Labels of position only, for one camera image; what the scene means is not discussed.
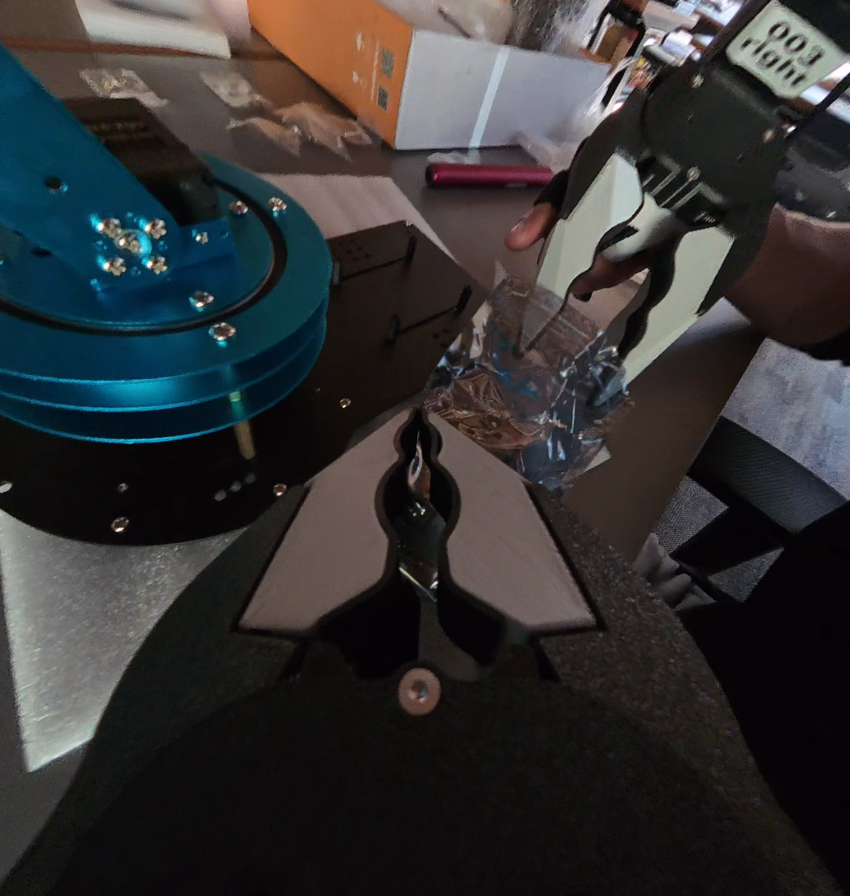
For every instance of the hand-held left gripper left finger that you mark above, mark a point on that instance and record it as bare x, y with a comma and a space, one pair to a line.
320, 553

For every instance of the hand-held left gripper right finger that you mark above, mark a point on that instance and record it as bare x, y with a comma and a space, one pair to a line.
516, 553

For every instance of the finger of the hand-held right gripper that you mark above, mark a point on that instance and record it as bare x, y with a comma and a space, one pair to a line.
586, 217
691, 273

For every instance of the red electric screwdriver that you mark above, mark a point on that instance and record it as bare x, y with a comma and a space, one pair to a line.
488, 175

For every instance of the silver foil bag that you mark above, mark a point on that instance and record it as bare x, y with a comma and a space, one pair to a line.
523, 413

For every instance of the person's right hand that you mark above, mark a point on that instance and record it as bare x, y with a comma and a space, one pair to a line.
530, 231

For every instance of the person's grey pants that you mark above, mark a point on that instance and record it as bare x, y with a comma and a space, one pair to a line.
666, 567

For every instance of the orange and white cardboard box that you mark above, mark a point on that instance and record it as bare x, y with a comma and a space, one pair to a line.
453, 91

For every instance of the black office chair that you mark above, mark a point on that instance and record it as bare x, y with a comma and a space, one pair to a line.
768, 476

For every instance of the white foam sheet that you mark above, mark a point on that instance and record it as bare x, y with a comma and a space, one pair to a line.
82, 630

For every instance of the small clear hardware bag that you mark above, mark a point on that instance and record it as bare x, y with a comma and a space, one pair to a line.
236, 87
264, 133
327, 126

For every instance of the person's black clothing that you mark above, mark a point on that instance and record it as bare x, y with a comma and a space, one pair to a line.
803, 700

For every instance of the white foam packing insert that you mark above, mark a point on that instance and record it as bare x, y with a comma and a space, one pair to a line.
152, 28

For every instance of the clear bag with white parts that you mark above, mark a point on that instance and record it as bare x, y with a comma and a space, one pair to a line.
117, 84

